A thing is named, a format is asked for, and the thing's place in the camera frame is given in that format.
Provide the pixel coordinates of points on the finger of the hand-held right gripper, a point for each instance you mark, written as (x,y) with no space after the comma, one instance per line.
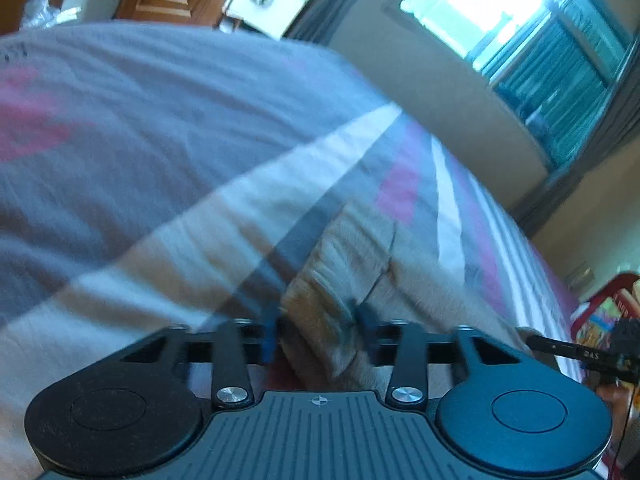
(570,349)

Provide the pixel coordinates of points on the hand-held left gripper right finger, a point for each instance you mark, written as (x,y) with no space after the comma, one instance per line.
(367,332)

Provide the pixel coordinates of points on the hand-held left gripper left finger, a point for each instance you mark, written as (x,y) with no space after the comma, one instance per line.
(270,340)

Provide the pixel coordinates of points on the beige pants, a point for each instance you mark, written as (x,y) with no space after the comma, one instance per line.
(360,260)

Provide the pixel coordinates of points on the person's right hand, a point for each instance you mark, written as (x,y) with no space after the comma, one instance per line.
(617,397)

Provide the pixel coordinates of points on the grey curtain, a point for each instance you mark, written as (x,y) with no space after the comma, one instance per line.
(330,5)
(600,150)

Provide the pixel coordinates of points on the striped bedsheet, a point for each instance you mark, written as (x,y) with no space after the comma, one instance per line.
(150,135)

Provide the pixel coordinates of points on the teal curtain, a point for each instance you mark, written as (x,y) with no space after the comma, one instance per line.
(555,90)

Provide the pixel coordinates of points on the large window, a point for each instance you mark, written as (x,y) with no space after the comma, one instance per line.
(480,5)

